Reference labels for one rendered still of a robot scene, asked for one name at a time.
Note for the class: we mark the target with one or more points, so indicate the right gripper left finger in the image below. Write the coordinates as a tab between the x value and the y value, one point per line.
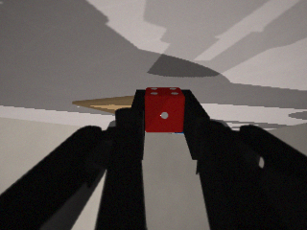
53	193

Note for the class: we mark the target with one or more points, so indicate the tan flat mat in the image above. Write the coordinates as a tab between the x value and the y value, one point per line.
107	104

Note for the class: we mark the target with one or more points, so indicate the red die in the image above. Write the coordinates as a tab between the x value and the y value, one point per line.
164	109

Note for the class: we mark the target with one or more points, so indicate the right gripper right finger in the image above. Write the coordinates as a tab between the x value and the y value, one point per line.
233	197

